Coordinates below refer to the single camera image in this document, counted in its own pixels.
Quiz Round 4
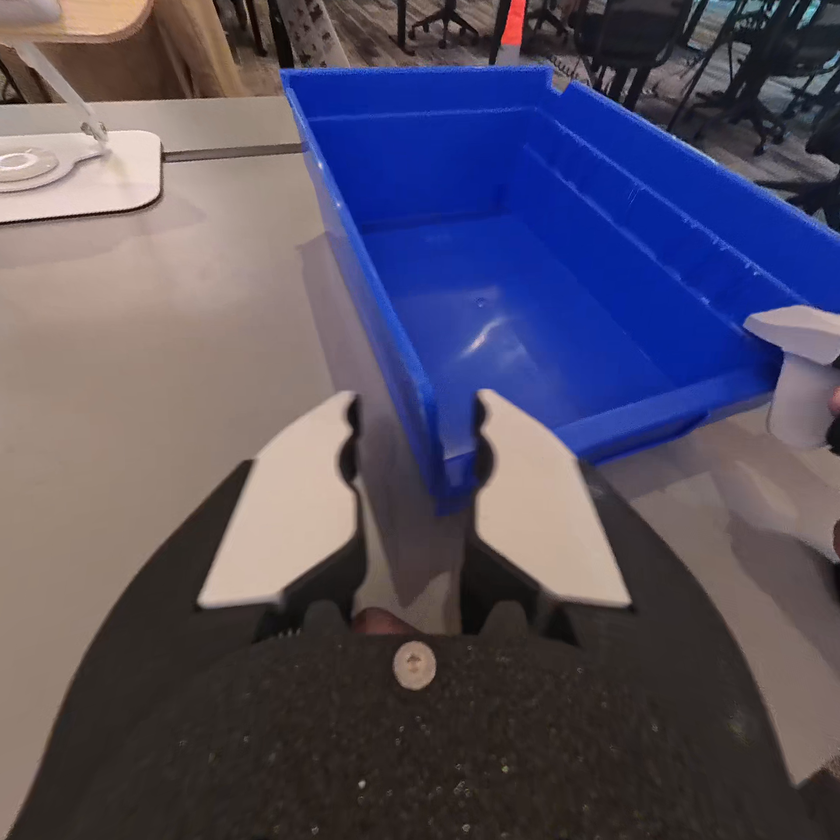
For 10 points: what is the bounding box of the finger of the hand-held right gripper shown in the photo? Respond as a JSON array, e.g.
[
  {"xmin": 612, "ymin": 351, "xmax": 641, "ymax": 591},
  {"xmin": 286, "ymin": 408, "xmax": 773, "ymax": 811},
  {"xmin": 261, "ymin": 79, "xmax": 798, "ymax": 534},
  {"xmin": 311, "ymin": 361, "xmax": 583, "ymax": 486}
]
[{"xmin": 743, "ymin": 305, "xmax": 840, "ymax": 450}]

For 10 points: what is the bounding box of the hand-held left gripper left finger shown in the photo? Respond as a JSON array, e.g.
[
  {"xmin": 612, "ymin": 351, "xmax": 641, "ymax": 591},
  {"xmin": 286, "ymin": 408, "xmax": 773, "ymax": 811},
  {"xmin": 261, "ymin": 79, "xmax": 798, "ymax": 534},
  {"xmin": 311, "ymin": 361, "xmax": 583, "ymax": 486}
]
[{"xmin": 196, "ymin": 390, "xmax": 367, "ymax": 643}]

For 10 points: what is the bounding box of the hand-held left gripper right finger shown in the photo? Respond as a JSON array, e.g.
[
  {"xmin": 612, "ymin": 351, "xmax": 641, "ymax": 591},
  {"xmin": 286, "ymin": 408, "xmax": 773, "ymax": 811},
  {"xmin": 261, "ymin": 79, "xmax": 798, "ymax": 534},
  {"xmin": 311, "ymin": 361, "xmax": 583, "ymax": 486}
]
[{"xmin": 460, "ymin": 388, "xmax": 634, "ymax": 635}]

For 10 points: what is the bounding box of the blue plastic bin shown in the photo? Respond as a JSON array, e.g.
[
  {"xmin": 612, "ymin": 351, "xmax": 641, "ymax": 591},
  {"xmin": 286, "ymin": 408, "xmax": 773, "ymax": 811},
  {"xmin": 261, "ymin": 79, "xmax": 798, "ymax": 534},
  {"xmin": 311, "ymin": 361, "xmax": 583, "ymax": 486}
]
[{"xmin": 281, "ymin": 63, "xmax": 840, "ymax": 516}]

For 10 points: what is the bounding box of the large black office chair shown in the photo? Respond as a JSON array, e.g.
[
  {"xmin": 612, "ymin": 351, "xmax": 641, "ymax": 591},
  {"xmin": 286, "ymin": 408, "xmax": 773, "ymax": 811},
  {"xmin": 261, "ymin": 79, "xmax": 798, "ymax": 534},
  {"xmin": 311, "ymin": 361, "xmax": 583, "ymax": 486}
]
[{"xmin": 574, "ymin": 0, "xmax": 695, "ymax": 111}]

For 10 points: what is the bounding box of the instruction sheet on tablet stand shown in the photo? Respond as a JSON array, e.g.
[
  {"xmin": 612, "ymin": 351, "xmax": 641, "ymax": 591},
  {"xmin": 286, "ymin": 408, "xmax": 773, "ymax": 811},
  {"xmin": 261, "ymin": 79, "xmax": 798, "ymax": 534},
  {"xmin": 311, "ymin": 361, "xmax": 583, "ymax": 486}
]
[{"xmin": 0, "ymin": 0, "xmax": 163, "ymax": 225}]

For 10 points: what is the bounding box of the orange traffic cone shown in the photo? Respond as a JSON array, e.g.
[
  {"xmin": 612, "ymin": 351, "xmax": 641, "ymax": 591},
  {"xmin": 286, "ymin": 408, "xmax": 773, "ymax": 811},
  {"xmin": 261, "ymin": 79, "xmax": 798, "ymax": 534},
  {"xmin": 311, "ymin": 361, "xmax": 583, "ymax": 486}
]
[{"xmin": 495, "ymin": 0, "xmax": 529, "ymax": 67}]

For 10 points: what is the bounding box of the beige hanging coat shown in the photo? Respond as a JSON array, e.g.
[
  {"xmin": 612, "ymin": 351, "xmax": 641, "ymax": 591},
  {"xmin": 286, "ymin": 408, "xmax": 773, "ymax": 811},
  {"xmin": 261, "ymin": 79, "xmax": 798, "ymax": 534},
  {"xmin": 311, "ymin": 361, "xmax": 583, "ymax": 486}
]
[{"xmin": 39, "ymin": 0, "xmax": 250, "ymax": 102}]

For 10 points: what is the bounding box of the white printed poster panel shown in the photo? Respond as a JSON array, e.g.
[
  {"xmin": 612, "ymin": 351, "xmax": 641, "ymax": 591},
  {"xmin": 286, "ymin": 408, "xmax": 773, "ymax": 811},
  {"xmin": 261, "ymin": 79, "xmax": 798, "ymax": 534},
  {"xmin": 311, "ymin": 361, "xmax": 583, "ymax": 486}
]
[{"xmin": 289, "ymin": 0, "xmax": 350, "ymax": 68}]

